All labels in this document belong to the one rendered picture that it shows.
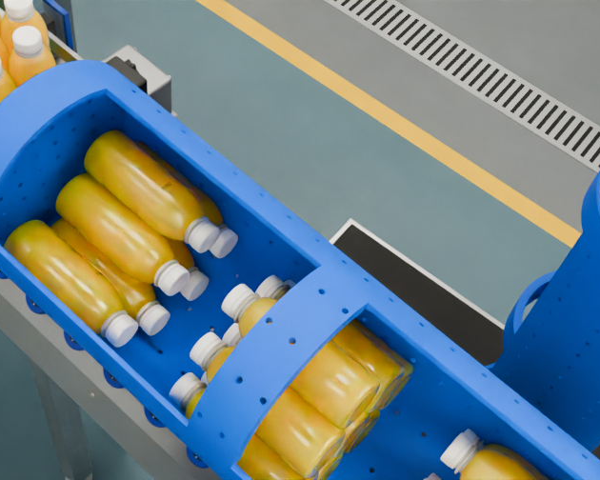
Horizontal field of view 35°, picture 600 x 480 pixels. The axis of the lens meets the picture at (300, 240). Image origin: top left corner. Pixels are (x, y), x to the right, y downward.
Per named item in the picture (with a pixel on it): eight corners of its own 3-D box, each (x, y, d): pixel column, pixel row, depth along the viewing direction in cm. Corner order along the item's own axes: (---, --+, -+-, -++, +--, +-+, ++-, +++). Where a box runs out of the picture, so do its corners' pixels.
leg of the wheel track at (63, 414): (77, 495, 208) (45, 376, 155) (59, 477, 210) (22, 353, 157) (97, 476, 211) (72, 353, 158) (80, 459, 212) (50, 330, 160)
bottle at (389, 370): (361, 421, 106) (246, 320, 111) (380, 408, 113) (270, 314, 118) (396, 373, 104) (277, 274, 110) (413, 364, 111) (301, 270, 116)
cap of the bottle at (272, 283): (259, 310, 112) (248, 301, 113) (272, 307, 116) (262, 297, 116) (277, 285, 111) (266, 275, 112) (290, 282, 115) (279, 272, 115)
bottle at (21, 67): (18, 108, 150) (2, 27, 135) (63, 105, 151) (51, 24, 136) (20, 143, 146) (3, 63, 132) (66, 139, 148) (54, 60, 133)
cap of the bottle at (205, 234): (209, 232, 120) (219, 241, 119) (187, 250, 118) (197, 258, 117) (211, 214, 117) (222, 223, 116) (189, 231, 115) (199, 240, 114)
